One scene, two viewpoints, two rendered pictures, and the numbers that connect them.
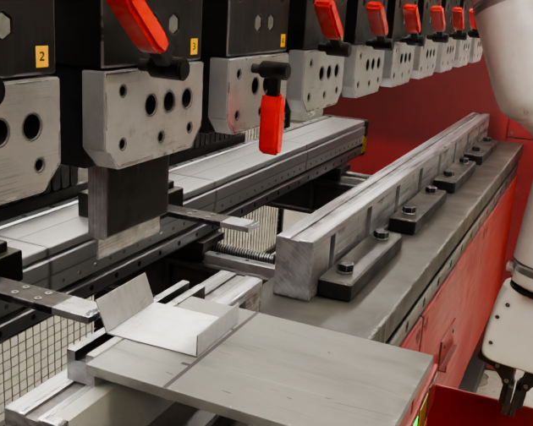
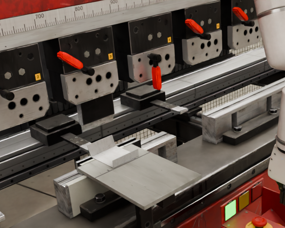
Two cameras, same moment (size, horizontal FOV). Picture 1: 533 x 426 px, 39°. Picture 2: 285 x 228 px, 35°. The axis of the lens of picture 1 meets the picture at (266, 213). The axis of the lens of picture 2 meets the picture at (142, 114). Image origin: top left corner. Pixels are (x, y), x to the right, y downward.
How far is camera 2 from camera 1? 0.59 m
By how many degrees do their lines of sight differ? 27
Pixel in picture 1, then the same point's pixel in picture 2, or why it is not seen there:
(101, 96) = (65, 83)
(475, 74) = not seen: outside the picture
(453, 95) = not seen: outside the picture
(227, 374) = (118, 175)
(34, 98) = (35, 89)
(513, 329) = (277, 165)
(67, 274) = (110, 129)
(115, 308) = (95, 148)
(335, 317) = (222, 152)
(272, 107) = (154, 72)
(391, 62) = not seen: hidden behind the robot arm
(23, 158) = (34, 107)
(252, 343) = (137, 164)
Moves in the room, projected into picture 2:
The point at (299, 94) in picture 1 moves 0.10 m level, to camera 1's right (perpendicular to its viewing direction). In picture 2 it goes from (187, 58) to (220, 59)
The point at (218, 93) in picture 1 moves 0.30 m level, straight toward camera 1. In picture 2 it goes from (130, 68) to (73, 111)
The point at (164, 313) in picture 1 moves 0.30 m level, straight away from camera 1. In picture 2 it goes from (115, 150) to (148, 109)
